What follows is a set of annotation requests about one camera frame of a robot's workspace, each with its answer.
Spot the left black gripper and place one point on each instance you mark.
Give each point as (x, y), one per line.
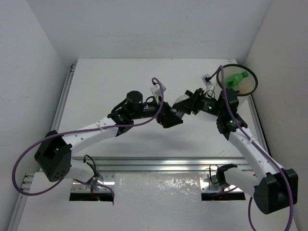
(161, 115)

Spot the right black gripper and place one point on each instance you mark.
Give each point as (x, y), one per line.
(192, 104)

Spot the green plastic bottle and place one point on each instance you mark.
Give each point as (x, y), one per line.
(235, 79)

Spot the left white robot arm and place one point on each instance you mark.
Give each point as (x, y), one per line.
(55, 153)

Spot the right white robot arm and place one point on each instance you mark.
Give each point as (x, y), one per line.
(272, 186)

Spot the white bin with black rim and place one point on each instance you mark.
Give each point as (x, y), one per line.
(248, 85)

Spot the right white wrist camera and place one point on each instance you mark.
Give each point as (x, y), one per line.
(208, 80)

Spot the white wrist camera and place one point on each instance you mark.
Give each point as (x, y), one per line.
(208, 80)
(157, 90)

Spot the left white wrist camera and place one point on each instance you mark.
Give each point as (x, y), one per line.
(157, 90)

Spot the right aluminium rail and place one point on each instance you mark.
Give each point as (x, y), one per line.
(256, 121)

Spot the aluminium rail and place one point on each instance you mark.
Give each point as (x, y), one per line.
(166, 164)
(256, 121)
(63, 97)

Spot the front aluminium rail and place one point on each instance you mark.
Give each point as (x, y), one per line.
(166, 164)

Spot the left aluminium rail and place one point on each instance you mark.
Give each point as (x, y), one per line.
(63, 97)

